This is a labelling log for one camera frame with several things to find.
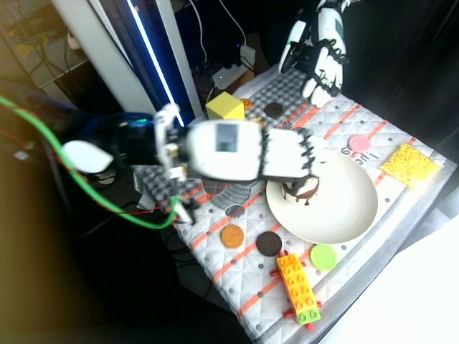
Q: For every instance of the white plug adapter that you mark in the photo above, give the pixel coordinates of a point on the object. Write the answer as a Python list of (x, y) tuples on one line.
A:
[(247, 54)]

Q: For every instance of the pink round disc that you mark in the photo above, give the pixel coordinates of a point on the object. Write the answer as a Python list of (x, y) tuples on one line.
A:
[(359, 143)]

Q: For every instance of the chocolate cupcake toy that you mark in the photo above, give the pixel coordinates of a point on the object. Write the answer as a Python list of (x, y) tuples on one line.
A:
[(299, 193)]

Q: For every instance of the white power strip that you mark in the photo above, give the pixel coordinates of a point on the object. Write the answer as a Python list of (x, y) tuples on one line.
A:
[(227, 77)]

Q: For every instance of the yellow foam cube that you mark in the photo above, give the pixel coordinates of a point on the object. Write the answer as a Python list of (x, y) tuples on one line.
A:
[(224, 107)]

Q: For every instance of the white pillar with blue light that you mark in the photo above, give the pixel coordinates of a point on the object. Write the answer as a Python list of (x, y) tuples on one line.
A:
[(107, 53)]

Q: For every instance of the round cream plate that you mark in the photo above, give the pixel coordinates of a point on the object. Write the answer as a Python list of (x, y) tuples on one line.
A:
[(340, 208)]

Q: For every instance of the round tan biscuit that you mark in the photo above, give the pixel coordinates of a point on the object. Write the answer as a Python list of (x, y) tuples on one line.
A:
[(232, 236)]

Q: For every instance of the yellow bumpy square sponge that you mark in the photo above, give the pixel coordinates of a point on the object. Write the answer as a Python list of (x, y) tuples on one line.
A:
[(410, 165)]

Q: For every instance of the swirled butter cookie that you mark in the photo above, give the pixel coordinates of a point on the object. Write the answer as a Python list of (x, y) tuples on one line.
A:
[(246, 104), (259, 120)]

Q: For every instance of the grey quilt with bear print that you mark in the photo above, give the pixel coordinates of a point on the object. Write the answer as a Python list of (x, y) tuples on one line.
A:
[(251, 222)]

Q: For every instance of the orange and green brick toy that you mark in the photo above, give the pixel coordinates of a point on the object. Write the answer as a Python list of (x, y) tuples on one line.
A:
[(299, 286)]

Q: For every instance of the green round disc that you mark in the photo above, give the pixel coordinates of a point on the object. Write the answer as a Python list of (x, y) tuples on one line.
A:
[(323, 257)]

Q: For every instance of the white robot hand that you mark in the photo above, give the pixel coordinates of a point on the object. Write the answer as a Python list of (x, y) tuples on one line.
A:
[(331, 32), (229, 150)]

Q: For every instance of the dark chocolate sandwich cookie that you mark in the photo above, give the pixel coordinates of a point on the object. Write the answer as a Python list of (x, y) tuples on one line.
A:
[(269, 243), (274, 109)]

